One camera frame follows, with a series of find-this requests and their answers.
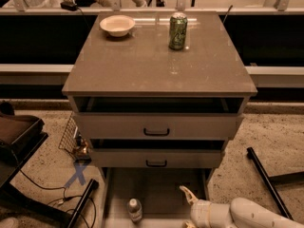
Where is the black stand leg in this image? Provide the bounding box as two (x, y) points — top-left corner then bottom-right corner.
(247, 147), (293, 219)
(66, 179), (99, 228)

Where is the blue tape cross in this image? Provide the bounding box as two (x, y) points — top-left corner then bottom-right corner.
(65, 161), (89, 188)

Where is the black middle drawer handle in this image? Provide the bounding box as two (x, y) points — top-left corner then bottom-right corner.
(145, 160), (167, 168)

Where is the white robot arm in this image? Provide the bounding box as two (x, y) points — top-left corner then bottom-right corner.
(180, 185), (304, 228)

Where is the black stand leg left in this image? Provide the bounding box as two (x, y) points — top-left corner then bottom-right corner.
(66, 179), (99, 228)

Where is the black stand leg right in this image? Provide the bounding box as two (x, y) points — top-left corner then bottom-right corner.
(247, 147), (293, 219)

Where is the metal railing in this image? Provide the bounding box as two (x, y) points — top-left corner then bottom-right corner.
(0, 0), (304, 16)

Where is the top drawer front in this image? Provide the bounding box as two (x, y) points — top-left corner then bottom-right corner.
(74, 113), (243, 140)

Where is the open bottom drawer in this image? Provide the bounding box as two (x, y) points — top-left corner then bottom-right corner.
(102, 168), (209, 228)

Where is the black drawer handle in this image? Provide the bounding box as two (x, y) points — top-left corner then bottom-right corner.
(143, 128), (170, 137)
(145, 160), (167, 168)

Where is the black power adapter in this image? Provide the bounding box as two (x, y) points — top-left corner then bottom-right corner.
(61, 1), (77, 11)

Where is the black top drawer handle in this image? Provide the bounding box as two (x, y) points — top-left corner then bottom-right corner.
(143, 128), (170, 137)

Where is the green soda can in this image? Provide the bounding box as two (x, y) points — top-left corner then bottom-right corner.
(169, 12), (188, 50)

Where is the grey drawer cabinet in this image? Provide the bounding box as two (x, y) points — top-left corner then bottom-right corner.
(62, 10), (258, 176)

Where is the wire mesh basket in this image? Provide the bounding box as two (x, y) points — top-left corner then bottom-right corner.
(58, 116), (78, 157)

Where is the white paper bowl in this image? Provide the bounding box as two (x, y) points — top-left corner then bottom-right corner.
(100, 15), (135, 37)

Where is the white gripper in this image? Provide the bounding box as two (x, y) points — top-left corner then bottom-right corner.
(180, 185), (232, 228)

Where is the black floor cable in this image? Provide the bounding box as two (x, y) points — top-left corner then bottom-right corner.
(12, 152), (97, 228)

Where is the clear plastic water bottle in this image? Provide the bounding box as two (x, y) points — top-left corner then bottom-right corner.
(127, 199), (143, 222)

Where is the dark tray on stand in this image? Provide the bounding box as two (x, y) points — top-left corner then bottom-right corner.
(0, 113), (44, 163)

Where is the middle drawer front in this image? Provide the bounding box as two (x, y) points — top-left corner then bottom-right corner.
(90, 149), (223, 168)

